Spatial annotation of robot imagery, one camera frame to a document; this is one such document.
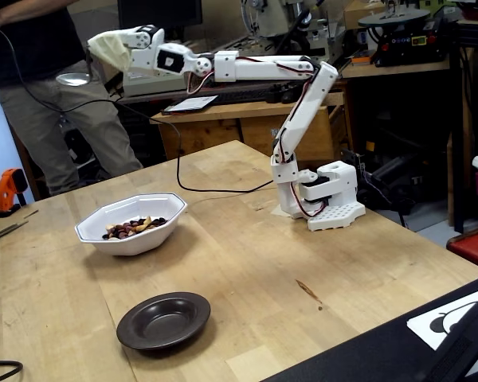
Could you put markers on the red cushioned wooden chair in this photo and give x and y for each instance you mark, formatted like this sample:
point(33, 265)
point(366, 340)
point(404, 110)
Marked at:
point(474, 248)

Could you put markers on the beige control box red button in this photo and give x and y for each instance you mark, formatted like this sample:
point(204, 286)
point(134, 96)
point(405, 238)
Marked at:
point(151, 85)

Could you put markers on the bent metal spoon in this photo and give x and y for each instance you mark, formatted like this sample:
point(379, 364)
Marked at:
point(73, 79)

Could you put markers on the black bar clamp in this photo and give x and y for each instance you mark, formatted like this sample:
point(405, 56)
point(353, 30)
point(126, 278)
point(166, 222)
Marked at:
point(394, 175)

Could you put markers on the beige masking tape wrap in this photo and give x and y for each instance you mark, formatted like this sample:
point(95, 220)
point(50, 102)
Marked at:
point(109, 51)

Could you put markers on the bare standing person forearm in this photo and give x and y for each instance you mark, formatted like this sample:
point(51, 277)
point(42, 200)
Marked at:
point(24, 10)

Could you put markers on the white octagonal bowl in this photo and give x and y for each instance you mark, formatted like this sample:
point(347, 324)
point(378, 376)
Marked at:
point(135, 242)

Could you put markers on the black scroll saw machine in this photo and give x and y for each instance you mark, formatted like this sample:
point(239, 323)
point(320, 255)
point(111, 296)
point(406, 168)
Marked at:
point(406, 44)

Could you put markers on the black keyboard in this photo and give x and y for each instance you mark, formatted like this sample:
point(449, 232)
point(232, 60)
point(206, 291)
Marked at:
point(239, 97)

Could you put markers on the wooden side table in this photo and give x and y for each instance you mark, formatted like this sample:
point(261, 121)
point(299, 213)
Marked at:
point(382, 71)

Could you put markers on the trail mix pile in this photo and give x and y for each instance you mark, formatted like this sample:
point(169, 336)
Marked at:
point(131, 228)

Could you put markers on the black computer monitor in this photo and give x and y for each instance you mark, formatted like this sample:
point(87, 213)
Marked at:
point(183, 12)

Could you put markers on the wooden workbench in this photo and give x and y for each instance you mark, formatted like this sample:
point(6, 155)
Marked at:
point(207, 137)

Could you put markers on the robot controller circuit board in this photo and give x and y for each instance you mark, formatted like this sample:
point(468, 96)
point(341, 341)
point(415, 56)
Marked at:
point(360, 165)

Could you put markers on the black flat surface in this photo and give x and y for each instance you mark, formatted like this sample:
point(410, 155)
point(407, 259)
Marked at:
point(362, 354)

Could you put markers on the white paper panda print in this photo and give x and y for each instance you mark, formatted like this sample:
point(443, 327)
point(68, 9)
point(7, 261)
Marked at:
point(426, 326)

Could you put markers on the person black shirt khaki pants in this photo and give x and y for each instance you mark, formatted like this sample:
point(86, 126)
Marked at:
point(63, 119)

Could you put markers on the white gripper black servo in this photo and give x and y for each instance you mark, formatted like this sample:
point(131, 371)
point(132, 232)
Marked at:
point(140, 44)

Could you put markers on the flat grey metal strip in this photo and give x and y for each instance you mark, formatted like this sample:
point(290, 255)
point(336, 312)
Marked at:
point(4, 232)

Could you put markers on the brown cardboard box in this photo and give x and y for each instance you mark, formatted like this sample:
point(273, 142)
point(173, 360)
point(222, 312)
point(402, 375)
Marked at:
point(362, 16)

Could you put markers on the white sheet black frame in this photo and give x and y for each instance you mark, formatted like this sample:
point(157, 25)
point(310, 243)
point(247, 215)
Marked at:
point(191, 103)

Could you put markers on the black desktop tool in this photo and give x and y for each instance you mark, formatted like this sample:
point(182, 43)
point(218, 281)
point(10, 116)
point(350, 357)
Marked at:
point(287, 93)

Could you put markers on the small wooden stick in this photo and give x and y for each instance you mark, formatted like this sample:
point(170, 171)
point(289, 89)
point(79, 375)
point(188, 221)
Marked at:
point(31, 214)

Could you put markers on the dark brown plate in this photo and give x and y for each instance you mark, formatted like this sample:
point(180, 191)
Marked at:
point(163, 322)

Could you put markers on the beige milling machine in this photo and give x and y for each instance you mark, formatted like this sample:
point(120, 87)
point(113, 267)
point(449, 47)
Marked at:
point(279, 20)

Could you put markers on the orange trigger clamp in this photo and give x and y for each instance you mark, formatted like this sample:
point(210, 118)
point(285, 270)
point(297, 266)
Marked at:
point(8, 187)

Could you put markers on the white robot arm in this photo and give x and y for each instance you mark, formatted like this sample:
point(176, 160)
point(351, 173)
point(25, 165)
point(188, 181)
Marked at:
point(263, 67)

